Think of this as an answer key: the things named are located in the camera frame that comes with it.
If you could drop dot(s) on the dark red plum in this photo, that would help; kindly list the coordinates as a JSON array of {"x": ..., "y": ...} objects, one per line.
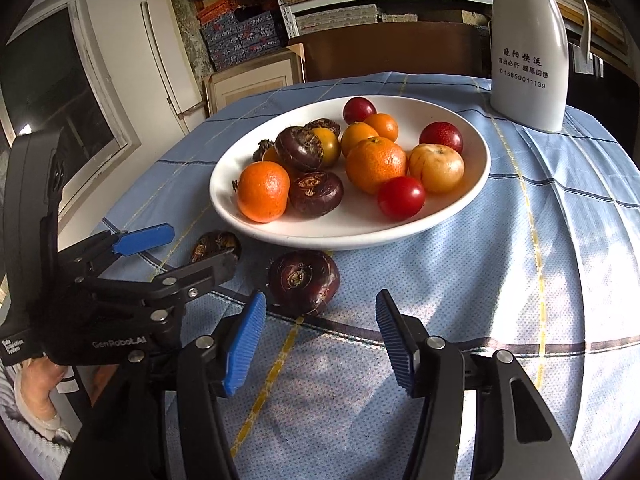
[
  {"x": 440, "y": 135},
  {"x": 359, "y": 109}
]

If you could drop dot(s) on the yellow-orange citrus fruit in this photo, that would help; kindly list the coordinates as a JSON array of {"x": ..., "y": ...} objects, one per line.
[{"x": 331, "y": 149}]

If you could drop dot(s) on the large orange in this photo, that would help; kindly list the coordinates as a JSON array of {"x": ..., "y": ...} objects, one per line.
[{"x": 375, "y": 165}]

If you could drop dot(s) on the red cherry tomato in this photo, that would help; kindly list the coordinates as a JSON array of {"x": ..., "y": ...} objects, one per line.
[{"x": 401, "y": 197}]

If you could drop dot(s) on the person's left hand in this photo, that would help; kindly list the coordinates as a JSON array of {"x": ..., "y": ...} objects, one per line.
[{"x": 40, "y": 385}]

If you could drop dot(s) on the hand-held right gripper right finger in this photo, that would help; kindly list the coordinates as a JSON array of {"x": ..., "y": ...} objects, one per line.
[{"x": 397, "y": 345}]

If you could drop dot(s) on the brown wooden board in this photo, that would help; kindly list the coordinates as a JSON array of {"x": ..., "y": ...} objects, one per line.
[{"x": 390, "y": 52}]

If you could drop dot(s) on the small orange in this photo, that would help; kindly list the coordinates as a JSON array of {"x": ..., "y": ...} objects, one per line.
[
  {"x": 384, "y": 127},
  {"x": 356, "y": 135}
]

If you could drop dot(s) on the white-framed window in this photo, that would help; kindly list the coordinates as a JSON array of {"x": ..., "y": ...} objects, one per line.
[{"x": 45, "y": 90}]

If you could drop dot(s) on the stack of grey patterned boxes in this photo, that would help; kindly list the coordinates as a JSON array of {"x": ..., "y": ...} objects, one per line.
[{"x": 335, "y": 20}]

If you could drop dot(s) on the brown water chestnut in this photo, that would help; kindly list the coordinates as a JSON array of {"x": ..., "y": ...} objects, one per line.
[
  {"x": 215, "y": 242},
  {"x": 315, "y": 193},
  {"x": 303, "y": 281},
  {"x": 262, "y": 150},
  {"x": 327, "y": 125},
  {"x": 299, "y": 148}
]

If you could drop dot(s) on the person's left forearm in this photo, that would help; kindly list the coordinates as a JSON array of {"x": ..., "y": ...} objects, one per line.
[{"x": 25, "y": 445}]

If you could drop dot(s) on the white ceramic plate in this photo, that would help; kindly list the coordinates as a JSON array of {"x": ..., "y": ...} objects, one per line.
[{"x": 345, "y": 220}]

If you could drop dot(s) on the white framed panel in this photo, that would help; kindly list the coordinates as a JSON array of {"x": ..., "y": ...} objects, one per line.
[{"x": 167, "y": 60}]

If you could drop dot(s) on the white thermos jug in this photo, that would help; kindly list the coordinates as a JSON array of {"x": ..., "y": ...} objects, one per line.
[{"x": 530, "y": 35}]

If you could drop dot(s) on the blue checked tablecloth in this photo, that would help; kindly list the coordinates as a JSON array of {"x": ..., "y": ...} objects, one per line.
[{"x": 500, "y": 260}]

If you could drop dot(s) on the stack of blue patterned boxes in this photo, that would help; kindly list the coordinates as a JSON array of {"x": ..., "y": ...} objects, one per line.
[{"x": 240, "y": 35}]

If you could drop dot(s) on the mottled green panel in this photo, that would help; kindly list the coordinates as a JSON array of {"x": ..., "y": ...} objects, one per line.
[{"x": 187, "y": 35}]

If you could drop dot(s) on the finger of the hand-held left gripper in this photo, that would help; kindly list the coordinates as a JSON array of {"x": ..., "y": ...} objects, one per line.
[
  {"x": 145, "y": 237},
  {"x": 200, "y": 272}
]

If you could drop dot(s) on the medium orange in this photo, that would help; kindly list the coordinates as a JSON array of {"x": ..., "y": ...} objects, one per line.
[{"x": 262, "y": 192}]

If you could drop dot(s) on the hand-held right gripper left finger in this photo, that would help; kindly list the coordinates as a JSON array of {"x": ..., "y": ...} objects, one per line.
[{"x": 245, "y": 345}]

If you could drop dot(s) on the yellow apple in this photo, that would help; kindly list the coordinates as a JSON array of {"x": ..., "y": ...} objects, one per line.
[{"x": 437, "y": 169}]

